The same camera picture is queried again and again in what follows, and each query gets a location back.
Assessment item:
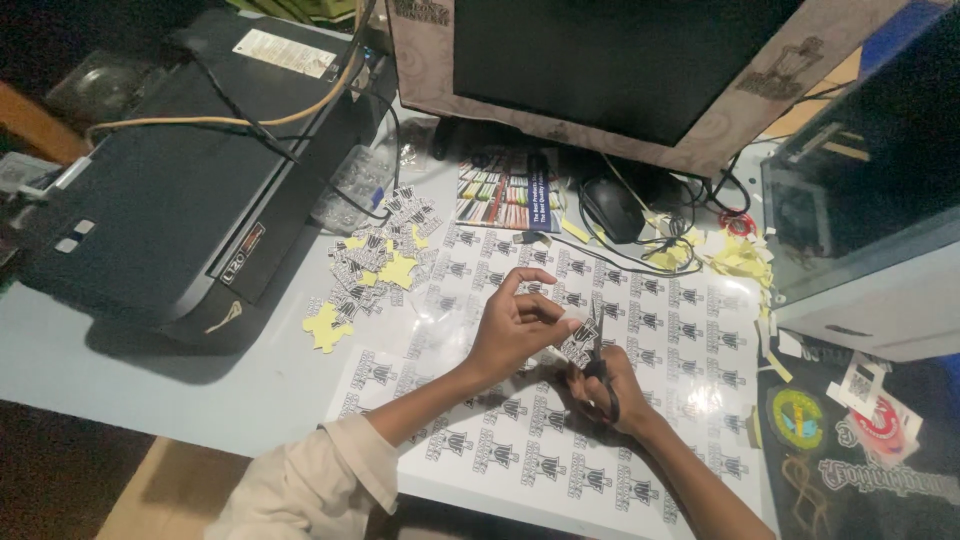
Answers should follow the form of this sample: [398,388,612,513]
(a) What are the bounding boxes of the person's right hand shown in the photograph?
[566,345,663,441]

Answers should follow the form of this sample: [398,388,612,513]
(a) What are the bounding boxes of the person's left hand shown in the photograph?
[468,267,585,380]

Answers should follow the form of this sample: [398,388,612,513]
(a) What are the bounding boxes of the black scissors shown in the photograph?
[581,298,623,426]

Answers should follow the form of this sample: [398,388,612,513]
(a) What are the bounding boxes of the black and white sticker cutout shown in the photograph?
[558,318,603,370]

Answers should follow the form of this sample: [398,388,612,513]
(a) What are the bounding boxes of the large printed sticker sheet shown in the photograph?
[324,221,768,540]

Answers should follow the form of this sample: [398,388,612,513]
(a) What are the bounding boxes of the black computer mouse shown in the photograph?
[580,175,648,246]

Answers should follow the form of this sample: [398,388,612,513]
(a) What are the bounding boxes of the yellow paper strip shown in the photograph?
[764,349,795,385]

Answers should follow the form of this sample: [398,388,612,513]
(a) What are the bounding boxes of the heap of yellow paper scraps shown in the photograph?
[643,223,777,292]

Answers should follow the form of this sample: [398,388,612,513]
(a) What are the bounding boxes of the colourful printed brochure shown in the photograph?
[454,145,567,234]

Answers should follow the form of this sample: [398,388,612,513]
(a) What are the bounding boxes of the round green yellow badge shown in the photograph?
[765,385,827,453]

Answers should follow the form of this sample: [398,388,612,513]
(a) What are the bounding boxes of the pile of cut stickers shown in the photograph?
[303,183,445,331]

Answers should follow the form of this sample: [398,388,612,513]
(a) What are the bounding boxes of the yellow backing paper scrap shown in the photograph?
[301,301,355,355]

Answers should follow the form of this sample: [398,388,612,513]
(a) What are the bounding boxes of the white paper code tag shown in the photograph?
[826,352,895,423]

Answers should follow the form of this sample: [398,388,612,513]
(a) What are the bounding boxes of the cream shirt sleeve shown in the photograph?
[204,414,401,540]

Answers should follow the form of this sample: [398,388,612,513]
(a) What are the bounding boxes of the red and white sticker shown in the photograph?
[849,390,925,468]

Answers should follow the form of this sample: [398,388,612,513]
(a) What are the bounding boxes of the clear plastic blister tray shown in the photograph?
[310,141,397,235]

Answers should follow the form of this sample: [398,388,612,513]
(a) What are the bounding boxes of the black mat with logos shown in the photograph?
[756,337,960,540]

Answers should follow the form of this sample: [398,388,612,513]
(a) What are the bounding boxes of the monitor with patterned cover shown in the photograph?
[385,0,935,179]

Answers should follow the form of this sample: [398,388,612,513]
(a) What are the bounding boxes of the computer tower case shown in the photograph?
[760,0,960,364]

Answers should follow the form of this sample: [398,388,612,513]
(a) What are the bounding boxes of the black inkjet printer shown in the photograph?
[13,7,400,348]

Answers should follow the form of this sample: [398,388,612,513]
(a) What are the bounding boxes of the black mouse cable tangle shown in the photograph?
[551,153,753,280]

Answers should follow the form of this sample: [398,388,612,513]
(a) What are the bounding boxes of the black printer cable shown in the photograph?
[187,36,303,165]

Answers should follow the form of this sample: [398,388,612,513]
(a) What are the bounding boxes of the orange cable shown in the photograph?
[84,0,370,145]

